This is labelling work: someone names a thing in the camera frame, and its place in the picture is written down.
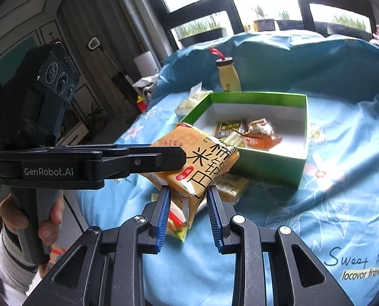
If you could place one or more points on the purple brown snack packet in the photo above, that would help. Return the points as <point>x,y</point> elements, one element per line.
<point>231,127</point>

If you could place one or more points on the long black planter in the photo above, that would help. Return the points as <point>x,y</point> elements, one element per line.
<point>202,33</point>
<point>349,27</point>

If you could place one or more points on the yellow drink bottle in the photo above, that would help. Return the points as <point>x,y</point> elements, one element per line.
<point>229,76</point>

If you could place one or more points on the orange snack packet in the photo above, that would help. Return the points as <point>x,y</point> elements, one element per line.
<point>205,156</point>

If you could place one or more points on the yellow white snack packet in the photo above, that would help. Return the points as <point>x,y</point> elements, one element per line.
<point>180,216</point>

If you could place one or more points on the grey curtain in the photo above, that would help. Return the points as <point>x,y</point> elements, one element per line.
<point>119,12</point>

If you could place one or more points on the white cylinder bin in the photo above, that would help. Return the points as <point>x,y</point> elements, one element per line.
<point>146,63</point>

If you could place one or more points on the brown plant pot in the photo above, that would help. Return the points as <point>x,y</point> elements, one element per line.
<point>264,24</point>

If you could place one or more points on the black plant pot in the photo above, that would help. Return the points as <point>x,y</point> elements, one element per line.
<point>288,24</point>

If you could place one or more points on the person's left hand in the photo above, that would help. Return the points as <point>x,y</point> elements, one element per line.
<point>54,213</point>

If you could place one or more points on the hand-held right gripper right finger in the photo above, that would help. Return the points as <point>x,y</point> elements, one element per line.
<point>214,220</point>

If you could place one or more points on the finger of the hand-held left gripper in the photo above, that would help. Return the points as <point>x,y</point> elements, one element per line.
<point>164,159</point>
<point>125,147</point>

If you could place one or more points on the pale yellow snack stick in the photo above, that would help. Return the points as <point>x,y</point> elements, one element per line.
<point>232,141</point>

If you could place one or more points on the green cardboard box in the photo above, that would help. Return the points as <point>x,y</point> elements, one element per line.
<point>266,169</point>

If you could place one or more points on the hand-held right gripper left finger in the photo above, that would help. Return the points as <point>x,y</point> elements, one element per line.
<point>162,216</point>

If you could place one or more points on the upright floor cleaner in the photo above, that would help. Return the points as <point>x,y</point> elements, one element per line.
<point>122,81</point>

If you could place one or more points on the clear cracker packet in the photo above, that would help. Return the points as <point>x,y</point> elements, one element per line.
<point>231,188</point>

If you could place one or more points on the person's left forearm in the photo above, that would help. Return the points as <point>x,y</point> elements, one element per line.
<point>7,261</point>

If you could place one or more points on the red yellow packet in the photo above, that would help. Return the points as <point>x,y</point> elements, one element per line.
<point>141,105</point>

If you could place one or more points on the orange wrapped snack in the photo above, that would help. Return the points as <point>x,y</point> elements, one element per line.
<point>259,134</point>

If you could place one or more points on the white plastic bag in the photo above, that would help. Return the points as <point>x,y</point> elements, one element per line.
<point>146,84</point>

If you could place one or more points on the blue floral bedsheet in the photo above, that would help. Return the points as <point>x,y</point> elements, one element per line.
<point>336,197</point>

